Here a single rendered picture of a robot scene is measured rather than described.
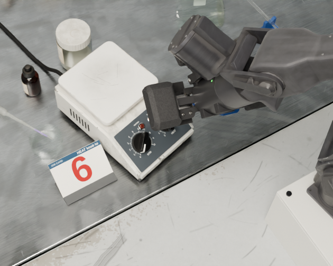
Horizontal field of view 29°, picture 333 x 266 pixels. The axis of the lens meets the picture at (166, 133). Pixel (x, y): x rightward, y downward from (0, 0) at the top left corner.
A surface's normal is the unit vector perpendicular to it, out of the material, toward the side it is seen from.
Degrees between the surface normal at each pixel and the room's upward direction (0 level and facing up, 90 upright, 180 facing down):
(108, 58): 0
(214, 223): 0
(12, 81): 0
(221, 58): 40
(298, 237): 90
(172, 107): 30
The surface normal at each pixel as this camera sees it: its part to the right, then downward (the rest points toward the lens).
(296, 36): -0.41, -0.62
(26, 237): 0.05, -0.51
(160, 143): 0.40, -0.13
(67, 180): 0.37, 0.10
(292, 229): -0.86, 0.42
